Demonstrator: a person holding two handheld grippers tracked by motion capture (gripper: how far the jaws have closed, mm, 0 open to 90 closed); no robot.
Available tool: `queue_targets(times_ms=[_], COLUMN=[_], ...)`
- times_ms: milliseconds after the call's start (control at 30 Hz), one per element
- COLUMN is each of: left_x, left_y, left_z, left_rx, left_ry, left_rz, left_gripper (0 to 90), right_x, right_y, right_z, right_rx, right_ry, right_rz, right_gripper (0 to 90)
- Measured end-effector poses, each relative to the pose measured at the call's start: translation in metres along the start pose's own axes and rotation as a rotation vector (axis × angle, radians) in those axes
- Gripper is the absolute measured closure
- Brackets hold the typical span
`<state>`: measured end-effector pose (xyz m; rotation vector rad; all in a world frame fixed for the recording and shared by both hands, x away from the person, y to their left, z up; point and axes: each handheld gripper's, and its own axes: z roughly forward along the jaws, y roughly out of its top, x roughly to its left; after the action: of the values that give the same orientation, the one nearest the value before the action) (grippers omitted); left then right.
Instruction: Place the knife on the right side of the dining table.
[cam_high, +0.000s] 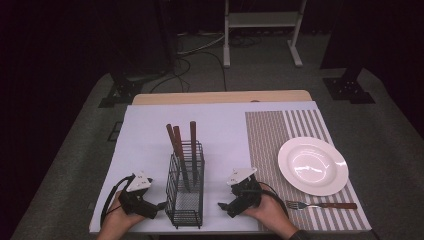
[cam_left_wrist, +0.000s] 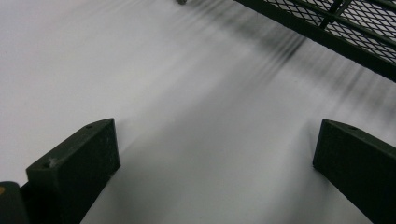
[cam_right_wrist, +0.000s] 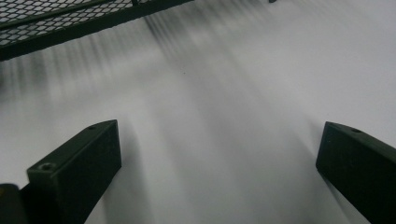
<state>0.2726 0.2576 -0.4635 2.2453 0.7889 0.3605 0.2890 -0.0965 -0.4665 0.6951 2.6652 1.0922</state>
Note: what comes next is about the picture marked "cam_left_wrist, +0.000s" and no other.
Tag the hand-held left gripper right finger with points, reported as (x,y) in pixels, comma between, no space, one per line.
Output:
(358,165)

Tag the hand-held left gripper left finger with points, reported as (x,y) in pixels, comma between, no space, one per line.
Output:
(74,165)

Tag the black metal mesh rack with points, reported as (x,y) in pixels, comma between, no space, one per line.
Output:
(348,21)

